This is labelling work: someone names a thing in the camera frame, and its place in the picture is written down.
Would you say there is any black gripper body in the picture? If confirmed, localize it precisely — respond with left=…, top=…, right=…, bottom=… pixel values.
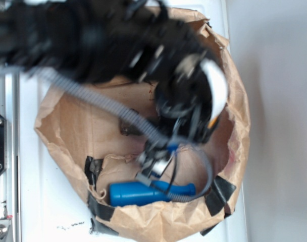
left=137, top=60, right=219, bottom=176

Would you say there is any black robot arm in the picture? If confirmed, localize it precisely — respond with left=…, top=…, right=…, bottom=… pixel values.
left=0, top=1, right=222, bottom=151

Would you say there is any blue plastic bottle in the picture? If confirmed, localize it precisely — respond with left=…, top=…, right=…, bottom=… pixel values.
left=109, top=181, right=196, bottom=207

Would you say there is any white wrist cover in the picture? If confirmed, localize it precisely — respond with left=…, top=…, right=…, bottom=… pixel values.
left=200, top=58, right=228, bottom=120

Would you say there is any brown rock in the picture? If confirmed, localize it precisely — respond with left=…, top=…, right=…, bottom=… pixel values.
left=119, top=118, right=143, bottom=136

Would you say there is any brown paper bag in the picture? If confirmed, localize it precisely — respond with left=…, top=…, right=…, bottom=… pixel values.
left=34, top=7, right=251, bottom=239

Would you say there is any black tape strip right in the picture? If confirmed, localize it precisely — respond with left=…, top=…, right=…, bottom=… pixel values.
left=200, top=175, right=237, bottom=236

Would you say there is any black tape strip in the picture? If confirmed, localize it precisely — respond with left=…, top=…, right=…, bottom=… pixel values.
left=200, top=175, right=237, bottom=236
left=84, top=156, right=119, bottom=236

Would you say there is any black tape strip left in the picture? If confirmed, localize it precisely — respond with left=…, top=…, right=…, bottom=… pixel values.
left=84, top=156, right=119, bottom=236

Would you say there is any grey corrugated cable conduit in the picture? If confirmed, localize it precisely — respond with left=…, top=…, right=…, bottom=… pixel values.
left=0, top=67, right=215, bottom=202

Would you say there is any aluminium frame rail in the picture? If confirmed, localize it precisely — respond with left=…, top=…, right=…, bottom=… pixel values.
left=0, top=74, right=21, bottom=241

